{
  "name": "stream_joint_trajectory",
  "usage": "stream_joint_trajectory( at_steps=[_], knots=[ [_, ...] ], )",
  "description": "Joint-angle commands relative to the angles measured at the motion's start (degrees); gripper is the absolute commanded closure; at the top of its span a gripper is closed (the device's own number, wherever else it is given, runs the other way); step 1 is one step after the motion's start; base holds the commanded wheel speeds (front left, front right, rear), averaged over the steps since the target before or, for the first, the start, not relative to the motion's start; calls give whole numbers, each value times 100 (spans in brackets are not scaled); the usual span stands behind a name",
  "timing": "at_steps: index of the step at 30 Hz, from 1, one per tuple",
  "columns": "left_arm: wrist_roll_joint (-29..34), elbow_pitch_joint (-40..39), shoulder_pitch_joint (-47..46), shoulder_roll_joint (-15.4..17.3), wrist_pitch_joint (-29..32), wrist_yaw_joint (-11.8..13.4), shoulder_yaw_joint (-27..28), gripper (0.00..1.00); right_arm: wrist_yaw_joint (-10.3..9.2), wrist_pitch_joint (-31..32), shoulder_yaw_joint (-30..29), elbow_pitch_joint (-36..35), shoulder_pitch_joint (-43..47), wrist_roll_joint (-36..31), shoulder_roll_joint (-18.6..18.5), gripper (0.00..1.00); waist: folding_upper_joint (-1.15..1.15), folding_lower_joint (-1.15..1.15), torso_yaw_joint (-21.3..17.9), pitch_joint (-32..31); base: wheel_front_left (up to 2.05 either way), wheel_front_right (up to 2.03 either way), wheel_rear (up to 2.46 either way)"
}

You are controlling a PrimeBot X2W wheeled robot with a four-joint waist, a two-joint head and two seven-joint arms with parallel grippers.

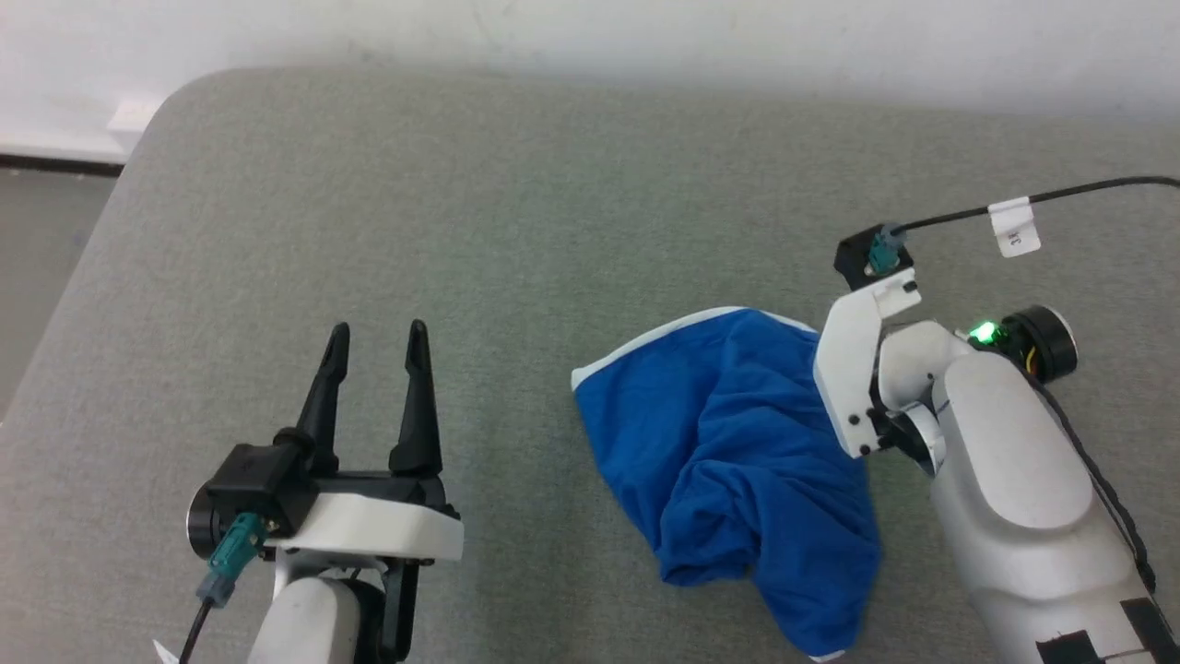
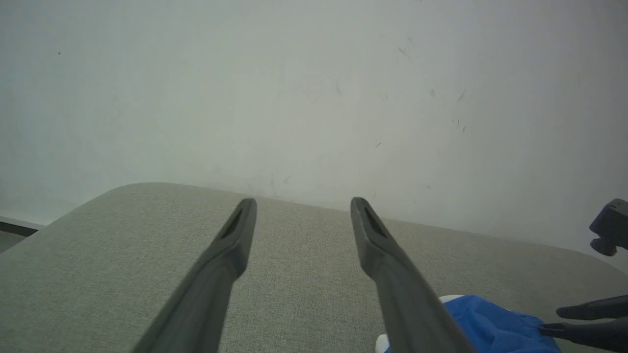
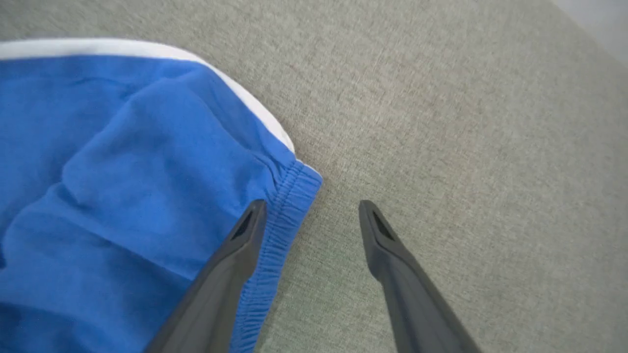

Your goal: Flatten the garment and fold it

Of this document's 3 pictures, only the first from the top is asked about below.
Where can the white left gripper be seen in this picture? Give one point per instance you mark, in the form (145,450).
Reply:
(378,530)

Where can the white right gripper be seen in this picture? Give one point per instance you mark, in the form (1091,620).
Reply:
(843,369)

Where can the blue garment with white trim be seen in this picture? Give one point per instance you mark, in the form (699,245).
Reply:
(728,433)

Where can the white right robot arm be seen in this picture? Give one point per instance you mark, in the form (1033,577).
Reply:
(1023,489)

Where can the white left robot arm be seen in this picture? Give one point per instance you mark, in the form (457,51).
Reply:
(309,618)

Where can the grey fabric sofa cushion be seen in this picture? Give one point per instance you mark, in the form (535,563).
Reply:
(516,231)

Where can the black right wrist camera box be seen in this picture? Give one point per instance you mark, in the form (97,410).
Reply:
(853,256)

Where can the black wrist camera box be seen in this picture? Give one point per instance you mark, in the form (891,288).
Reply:
(258,480)
(853,256)

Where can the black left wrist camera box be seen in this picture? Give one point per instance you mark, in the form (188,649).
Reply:
(258,480)

